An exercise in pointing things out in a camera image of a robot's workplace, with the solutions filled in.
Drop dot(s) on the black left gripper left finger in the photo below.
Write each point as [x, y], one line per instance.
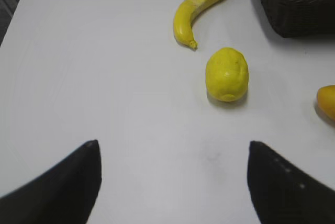
[66, 193]

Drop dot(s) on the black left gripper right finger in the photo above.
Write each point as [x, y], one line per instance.
[282, 193]

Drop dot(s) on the yellow orange mango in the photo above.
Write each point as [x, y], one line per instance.
[326, 100]

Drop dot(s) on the black wicker basket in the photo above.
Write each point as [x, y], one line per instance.
[297, 18]

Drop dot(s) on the yellow lemon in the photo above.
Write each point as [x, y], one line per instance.
[227, 75]

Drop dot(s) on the yellow banana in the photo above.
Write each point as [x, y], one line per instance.
[184, 16]

